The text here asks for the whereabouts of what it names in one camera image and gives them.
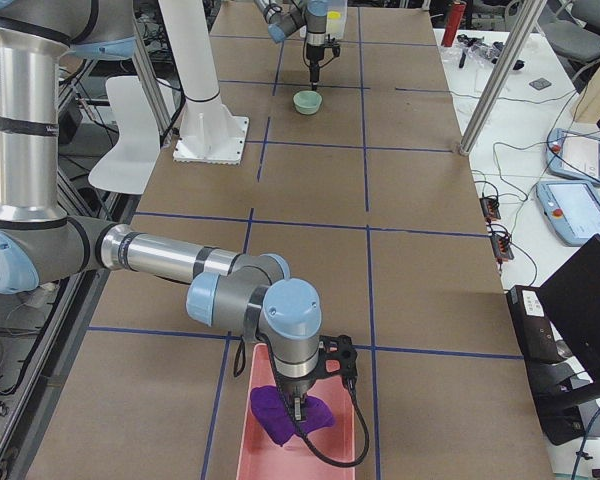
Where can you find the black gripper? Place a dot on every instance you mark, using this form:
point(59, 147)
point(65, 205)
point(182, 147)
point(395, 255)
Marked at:
point(293, 386)
point(313, 53)

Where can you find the mint green bowl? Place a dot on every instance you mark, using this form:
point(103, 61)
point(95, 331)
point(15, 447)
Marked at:
point(307, 102)

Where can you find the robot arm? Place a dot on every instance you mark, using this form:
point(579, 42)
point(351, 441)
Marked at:
point(309, 14)
point(40, 242)

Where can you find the black computer box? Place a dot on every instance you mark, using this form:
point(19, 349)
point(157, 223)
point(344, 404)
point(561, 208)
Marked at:
point(533, 329)

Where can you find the clear plastic bin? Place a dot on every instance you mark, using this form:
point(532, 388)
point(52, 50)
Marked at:
point(336, 28)

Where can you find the red cylinder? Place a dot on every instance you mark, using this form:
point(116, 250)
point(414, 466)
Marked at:
point(453, 21)

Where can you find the clear plastic bag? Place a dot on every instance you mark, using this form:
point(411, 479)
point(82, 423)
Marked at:
point(477, 47)

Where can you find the white chair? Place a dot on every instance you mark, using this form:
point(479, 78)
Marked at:
point(128, 166)

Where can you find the orange connector board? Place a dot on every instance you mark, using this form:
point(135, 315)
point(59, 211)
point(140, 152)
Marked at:
point(490, 208)
point(501, 246)

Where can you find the far teach pendant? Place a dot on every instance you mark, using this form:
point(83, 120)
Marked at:
point(574, 155)

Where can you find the teach pendant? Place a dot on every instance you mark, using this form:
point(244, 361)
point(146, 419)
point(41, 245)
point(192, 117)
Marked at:
point(572, 208)
point(574, 155)

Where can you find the near teach pendant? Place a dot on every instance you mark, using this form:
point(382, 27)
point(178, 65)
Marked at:
point(572, 208)

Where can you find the black monitor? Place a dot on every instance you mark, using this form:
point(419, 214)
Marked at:
point(571, 300)

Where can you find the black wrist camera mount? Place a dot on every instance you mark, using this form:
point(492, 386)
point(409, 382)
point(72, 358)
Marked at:
point(334, 46)

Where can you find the white camera post with base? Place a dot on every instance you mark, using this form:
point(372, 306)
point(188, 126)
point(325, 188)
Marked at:
point(209, 133)

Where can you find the aluminium frame post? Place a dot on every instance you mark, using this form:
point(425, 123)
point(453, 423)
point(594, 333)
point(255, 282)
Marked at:
point(528, 17)

